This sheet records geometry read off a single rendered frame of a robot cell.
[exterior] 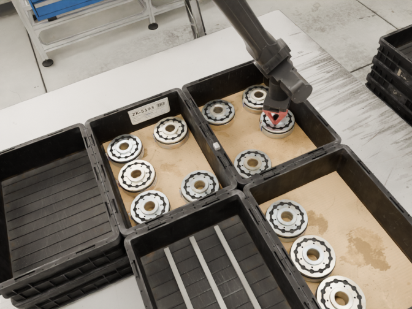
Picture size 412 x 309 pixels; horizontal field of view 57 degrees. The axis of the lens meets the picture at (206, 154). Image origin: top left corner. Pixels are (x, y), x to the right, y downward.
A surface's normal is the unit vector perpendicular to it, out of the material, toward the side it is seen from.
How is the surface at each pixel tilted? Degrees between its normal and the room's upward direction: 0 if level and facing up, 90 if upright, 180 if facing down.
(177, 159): 0
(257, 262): 0
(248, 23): 98
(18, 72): 0
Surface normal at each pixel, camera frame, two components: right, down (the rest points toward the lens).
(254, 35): 0.51, 0.74
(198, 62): -0.08, -0.60
